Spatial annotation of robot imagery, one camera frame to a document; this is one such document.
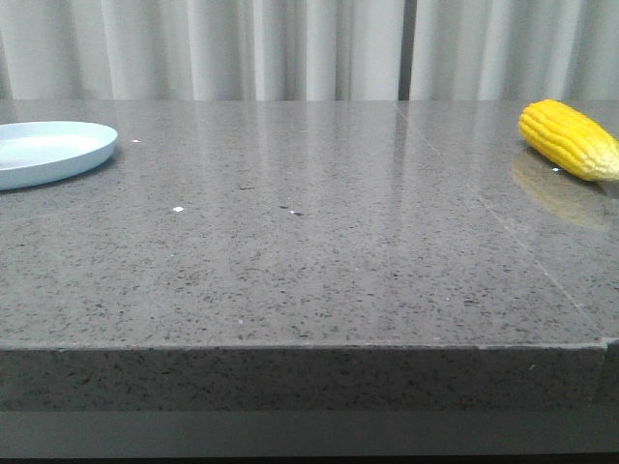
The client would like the light blue round plate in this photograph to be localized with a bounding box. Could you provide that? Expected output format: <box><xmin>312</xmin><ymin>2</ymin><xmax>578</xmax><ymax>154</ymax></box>
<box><xmin>1</xmin><ymin>121</ymin><xmax>118</xmax><ymax>190</ymax></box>

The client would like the grey curtain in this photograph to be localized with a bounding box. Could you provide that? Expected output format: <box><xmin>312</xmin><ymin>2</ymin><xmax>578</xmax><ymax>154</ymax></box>
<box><xmin>1</xmin><ymin>1</ymin><xmax>410</xmax><ymax>101</ymax></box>
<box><xmin>404</xmin><ymin>1</ymin><xmax>618</xmax><ymax>101</ymax></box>

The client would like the grey left curtain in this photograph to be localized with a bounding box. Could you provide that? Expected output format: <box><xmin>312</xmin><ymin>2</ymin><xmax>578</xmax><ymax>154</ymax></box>
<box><xmin>1</xmin><ymin>1</ymin><xmax>410</xmax><ymax>101</ymax></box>

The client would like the yellow corn cob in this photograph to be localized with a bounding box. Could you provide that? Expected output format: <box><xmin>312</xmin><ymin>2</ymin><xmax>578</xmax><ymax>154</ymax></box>
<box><xmin>518</xmin><ymin>100</ymin><xmax>618</xmax><ymax>182</ymax></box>

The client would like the grey right curtain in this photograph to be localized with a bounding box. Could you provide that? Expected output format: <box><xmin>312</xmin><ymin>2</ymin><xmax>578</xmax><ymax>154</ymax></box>
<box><xmin>404</xmin><ymin>1</ymin><xmax>618</xmax><ymax>101</ymax></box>

